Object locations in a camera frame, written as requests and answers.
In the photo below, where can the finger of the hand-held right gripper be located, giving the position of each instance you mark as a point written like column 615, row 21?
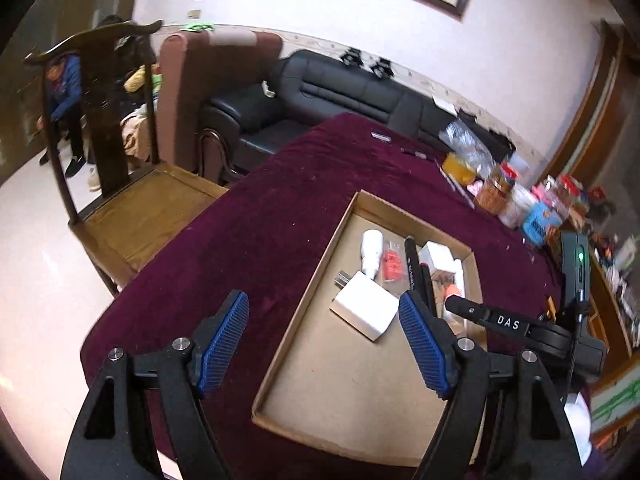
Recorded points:
column 500, row 321

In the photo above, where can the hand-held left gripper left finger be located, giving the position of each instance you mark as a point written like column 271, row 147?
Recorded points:
column 222, row 345

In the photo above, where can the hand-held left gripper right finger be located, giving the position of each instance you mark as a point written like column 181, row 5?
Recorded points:
column 425, row 350

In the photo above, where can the white pill bottle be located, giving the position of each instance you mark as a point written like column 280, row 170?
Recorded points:
column 450, row 291

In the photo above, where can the black marker red end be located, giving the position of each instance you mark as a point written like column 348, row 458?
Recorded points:
column 427, row 285

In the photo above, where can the large white charger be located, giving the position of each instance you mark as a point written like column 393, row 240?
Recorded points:
column 362, row 305

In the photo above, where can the black marker white end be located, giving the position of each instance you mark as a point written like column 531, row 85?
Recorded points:
column 411, row 265

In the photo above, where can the cardboard box tray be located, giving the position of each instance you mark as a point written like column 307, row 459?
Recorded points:
column 350, row 395

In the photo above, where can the pink packet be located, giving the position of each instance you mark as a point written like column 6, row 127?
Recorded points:
column 392, row 265

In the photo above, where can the white tapered bottle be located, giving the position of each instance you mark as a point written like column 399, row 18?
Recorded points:
column 372, row 250

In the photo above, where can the clear jar blue cartoon label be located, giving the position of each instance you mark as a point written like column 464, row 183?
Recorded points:
column 540, row 220

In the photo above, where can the clear jar red lid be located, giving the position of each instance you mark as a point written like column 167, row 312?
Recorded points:
column 567, row 190

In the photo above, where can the white box with print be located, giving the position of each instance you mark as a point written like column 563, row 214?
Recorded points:
column 437, row 255

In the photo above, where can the pink mesh item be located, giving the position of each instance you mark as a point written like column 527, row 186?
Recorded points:
column 542, row 194

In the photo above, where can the white plastic jar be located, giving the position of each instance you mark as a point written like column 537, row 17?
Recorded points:
column 517, row 207

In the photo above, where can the orange label jar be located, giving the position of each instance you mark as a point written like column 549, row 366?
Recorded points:
column 492, row 192

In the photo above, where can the white tweezers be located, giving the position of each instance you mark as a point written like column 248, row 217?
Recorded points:
column 452, row 182

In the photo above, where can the yellow tape roll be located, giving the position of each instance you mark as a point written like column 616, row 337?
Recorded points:
column 459, row 169

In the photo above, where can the clear plastic bag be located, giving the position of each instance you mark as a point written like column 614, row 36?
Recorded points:
column 465, row 142

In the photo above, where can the dark wooden chair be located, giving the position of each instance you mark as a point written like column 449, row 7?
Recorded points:
column 110, row 195

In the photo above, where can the white paper sheet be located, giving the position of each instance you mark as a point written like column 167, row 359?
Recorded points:
column 445, row 105

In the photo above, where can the metal nail clipper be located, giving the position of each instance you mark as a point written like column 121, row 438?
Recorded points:
column 381, row 136

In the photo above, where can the pile of clothes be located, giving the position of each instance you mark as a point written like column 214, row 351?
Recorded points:
column 132, row 130

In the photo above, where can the small white item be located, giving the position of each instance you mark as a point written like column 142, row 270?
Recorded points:
column 270, row 90

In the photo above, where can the brown armchair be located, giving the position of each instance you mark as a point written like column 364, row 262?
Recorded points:
column 215, row 85

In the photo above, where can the black leather sofa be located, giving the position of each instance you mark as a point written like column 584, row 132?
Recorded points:
column 325, row 105

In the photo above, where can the green cloth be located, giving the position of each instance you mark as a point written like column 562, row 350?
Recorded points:
column 197, row 26

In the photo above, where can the bamboo wall picture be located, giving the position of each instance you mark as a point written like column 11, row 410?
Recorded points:
column 615, row 400

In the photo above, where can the wooden door frame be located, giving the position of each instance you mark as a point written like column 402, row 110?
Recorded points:
column 595, row 105

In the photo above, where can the black clamp camera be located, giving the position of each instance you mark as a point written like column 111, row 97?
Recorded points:
column 352, row 57
column 382, row 67

